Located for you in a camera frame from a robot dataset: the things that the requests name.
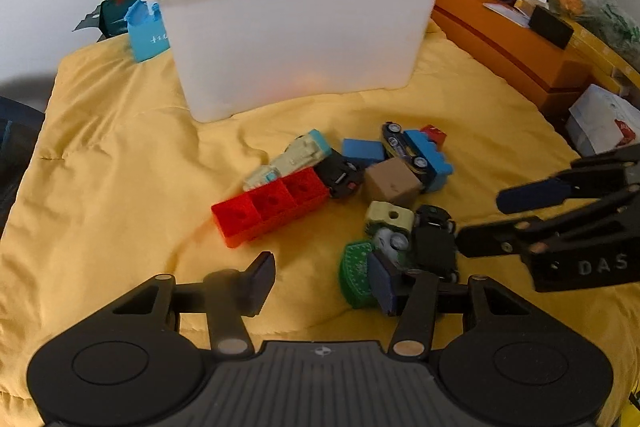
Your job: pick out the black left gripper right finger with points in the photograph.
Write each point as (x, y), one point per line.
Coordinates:
(418, 299)

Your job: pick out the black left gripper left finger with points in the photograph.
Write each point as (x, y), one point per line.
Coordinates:
(226, 297)

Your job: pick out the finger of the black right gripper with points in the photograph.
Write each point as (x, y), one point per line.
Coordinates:
(604, 226)
(582, 183)

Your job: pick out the white paper bag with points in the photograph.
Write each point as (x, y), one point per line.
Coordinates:
(601, 121)

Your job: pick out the red transparent long brick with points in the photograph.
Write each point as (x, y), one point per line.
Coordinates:
(264, 209)

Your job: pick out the green arch block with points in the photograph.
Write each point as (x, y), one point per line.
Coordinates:
(353, 275)

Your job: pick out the dark green toy car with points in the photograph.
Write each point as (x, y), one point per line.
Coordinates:
(393, 245)

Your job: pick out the light blue brick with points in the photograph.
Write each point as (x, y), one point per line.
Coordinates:
(439, 169)

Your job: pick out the orange long box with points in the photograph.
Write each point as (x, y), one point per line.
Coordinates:
(551, 78)

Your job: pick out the cream green toy car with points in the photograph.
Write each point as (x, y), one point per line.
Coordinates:
(386, 215)

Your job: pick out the small red brick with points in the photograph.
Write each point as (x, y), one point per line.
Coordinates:
(434, 135)

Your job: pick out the tan wooden cube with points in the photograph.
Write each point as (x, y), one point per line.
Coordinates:
(391, 181)

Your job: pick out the black yellow toy car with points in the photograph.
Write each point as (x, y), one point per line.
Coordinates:
(397, 145)

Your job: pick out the yellow cloth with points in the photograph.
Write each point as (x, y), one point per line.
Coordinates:
(123, 178)

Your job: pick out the black red toy car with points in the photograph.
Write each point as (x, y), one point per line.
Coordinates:
(340, 176)

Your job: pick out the pale glow toy train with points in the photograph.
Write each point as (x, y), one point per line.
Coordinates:
(305, 151)

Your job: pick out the white plastic bin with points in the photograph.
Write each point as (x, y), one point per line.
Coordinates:
(235, 55)

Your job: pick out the light blue small box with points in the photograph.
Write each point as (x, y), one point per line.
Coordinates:
(146, 30)

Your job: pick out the dark green box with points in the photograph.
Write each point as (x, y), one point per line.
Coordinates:
(108, 17)

